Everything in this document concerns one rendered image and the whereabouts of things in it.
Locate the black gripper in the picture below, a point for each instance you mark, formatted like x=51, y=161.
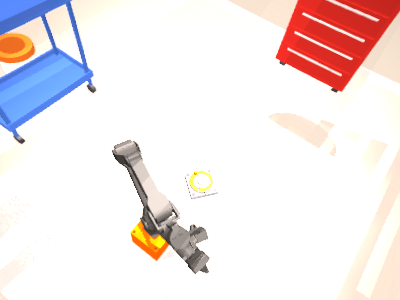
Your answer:
x=196, y=259

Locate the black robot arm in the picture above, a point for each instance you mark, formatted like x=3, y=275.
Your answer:
x=156, y=207

